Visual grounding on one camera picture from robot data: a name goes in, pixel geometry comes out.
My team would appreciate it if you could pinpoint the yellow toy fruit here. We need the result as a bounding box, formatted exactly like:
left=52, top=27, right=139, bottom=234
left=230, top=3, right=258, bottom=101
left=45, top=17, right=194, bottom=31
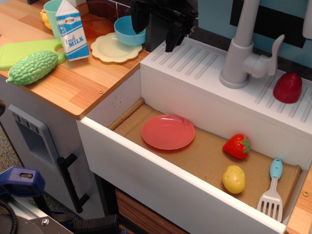
left=40, top=9, right=52, bottom=30

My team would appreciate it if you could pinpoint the blue white milk carton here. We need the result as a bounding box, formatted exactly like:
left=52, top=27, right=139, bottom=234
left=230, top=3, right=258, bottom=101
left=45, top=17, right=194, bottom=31
left=56, top=0, right=90, bottom=61

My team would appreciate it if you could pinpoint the orange transparent container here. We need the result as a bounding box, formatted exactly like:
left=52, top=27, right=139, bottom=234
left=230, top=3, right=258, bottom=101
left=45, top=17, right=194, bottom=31
left=76, top=1, right=120, bottom=39

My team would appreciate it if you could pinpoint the white spatula blue handle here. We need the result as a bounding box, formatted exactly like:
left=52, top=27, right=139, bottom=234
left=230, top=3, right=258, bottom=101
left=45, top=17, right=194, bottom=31
left=257, top=158, right=283, bottom=222

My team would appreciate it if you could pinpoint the blue clamp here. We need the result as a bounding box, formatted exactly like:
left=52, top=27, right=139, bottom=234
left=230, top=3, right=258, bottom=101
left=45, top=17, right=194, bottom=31
left=0, top=166, right=45, bottom=200

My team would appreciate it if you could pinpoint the pink plastic plate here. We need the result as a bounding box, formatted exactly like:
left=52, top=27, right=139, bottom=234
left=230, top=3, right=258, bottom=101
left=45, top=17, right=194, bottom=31
left=141, top=114, right=195, bottom=150

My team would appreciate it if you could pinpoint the brown cardboard sink liner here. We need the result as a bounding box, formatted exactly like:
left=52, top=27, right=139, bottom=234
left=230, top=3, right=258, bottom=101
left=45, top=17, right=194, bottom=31
left=109, top=99, right=301, bottom=214

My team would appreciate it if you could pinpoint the green toy bitter gourd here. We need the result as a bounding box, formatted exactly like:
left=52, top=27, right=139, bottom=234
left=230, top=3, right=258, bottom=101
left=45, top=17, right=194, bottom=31
left=6, top=51, right=58, bottom=86

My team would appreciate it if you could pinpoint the grey toy dishwasher panel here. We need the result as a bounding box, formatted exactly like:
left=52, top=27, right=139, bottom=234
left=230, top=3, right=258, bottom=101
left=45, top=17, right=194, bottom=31
left=9, top=104, right=61, bottom=176

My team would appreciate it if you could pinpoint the teal plastic cup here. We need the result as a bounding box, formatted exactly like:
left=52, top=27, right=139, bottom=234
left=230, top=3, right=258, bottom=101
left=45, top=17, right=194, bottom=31
left=43, top=0, right=62, bottom=39

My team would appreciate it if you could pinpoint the pale yellow scalloped plate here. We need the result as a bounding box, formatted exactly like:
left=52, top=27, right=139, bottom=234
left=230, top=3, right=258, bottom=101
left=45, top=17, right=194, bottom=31
left=91, top=33, right=142, bottom=63

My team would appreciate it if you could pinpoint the grey toy faucet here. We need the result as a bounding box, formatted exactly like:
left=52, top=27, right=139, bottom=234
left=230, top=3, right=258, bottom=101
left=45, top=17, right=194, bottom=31
left=219, top=0, right=285, bottom=89

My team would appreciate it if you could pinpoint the white toy sink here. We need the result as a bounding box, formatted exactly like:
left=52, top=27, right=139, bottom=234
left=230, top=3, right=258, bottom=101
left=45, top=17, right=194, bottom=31
left=77, top=38, right=312, bottom=234

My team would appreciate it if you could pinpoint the red toy pepper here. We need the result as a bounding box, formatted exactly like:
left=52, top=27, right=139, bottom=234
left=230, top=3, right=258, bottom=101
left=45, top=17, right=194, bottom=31
left=273, top=73, right=302, bottom=104

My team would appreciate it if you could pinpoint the blue plastic bowl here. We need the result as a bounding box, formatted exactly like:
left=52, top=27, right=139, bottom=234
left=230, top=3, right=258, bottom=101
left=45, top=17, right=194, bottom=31
left=114, top=16, right=146, bottom=46

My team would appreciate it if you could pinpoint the red toy strawberry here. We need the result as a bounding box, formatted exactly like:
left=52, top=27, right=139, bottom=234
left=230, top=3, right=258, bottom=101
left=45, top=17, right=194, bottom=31
left=222, top=134, right=251, bottom=159

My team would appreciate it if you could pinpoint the yellow toy potato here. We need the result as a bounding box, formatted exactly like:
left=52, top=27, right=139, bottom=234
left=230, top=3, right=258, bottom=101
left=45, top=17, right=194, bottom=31
left=222, top=165, right=246, bottom=194

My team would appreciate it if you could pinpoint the black cabinet door handle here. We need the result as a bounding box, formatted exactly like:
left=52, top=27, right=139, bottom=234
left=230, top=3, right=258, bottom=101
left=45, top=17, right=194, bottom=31
left=57, top=154, right=90, bottom=214

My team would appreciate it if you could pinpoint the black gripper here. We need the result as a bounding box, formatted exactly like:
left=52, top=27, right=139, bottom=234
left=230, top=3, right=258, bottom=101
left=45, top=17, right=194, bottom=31
left=131, top=0, right=198, bottom=53

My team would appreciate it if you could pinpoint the green cutting board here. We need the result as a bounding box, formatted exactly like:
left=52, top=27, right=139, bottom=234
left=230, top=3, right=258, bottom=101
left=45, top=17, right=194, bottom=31
left=0, top=39, right=66, bottom=71

